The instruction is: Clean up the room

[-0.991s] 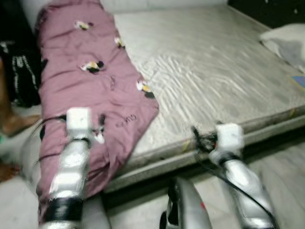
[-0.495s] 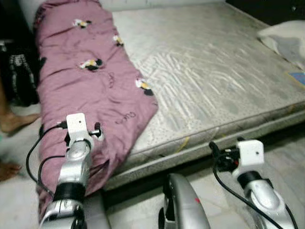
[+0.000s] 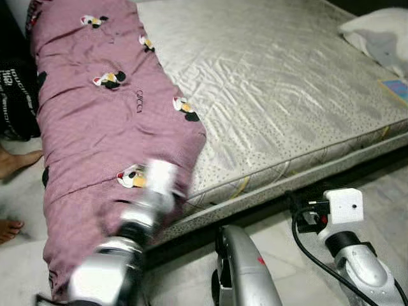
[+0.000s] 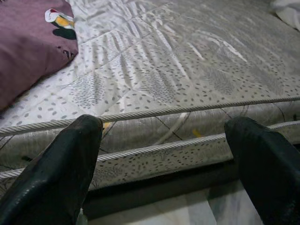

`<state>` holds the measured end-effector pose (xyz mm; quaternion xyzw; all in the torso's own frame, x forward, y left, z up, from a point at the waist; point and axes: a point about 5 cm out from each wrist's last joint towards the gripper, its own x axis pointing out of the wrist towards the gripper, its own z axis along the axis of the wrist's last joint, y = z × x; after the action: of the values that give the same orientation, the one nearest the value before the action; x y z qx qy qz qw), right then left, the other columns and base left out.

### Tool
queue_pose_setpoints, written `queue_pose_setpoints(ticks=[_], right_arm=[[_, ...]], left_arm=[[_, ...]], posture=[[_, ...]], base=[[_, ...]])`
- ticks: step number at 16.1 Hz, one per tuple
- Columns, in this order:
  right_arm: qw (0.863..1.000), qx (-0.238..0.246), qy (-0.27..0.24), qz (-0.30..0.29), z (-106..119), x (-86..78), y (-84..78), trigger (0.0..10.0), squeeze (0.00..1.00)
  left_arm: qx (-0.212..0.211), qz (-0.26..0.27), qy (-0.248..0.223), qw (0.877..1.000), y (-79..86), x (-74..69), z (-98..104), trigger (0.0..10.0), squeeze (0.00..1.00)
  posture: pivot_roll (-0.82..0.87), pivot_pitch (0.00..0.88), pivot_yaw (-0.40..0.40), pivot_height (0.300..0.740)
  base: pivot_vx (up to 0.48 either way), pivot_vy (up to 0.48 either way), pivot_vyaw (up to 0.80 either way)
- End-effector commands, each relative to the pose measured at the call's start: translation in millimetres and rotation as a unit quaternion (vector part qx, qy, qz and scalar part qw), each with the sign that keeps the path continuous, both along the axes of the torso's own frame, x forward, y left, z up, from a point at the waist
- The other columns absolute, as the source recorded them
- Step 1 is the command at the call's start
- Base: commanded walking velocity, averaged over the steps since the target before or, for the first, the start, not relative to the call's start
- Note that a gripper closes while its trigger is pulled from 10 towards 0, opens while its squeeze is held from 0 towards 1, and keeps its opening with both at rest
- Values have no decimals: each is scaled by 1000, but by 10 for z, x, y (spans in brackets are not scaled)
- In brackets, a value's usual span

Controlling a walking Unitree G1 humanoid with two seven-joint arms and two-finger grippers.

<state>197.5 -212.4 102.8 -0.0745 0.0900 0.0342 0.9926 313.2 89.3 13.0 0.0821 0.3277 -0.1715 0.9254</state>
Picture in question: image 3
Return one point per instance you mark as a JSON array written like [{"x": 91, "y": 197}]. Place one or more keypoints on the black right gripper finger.
[{"x": 295, "y": 201}]

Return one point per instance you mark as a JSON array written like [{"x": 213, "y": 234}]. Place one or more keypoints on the colourful children's book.
[{"x": 396, "y": 91}]

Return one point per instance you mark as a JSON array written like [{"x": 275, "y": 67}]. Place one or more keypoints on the cream pillow with green tree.
[{"x": 379, "y": 38}]

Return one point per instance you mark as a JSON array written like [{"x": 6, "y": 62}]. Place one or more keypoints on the mauve cartoon print blanket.
[{"x": 95, "y": 127}]

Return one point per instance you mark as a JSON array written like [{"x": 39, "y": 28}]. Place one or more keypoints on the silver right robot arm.
[{"x": 366, "y": 274}]

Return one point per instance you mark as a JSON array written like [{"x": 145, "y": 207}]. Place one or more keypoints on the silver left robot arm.
[{"x": 118, "y": 255}]

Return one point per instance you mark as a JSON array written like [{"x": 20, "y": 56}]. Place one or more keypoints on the black bed base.
[{"x": 268, "y": 205}]

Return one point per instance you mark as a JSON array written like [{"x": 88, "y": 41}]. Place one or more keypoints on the grey right robot leg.
[{"x": 245, "y": 274}]

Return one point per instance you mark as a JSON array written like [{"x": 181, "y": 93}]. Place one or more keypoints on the grey quilted mattress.
[{"x": 274, "y": 89}]

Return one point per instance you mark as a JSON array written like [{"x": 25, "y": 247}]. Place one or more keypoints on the black tufted headboard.
[{"x": 382, "y": 5}]

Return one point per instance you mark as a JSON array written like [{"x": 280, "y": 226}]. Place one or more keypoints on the person in grey shorts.
[{"x": 16, "y": 162}]

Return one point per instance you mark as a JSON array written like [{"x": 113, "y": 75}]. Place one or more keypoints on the black bag with white print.
[{"x": 16, "y": 95}]

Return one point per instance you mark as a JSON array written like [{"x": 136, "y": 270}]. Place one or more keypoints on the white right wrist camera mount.
[{"x": 344, "y": 207}]

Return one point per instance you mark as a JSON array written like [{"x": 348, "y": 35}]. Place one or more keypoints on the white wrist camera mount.
[
  {"x": 344, "y": 207},
  {"x": 162, "y": 180}
]

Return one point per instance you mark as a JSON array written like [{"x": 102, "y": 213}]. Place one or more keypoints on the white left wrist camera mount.
[{"x": 162, "y": 180}]

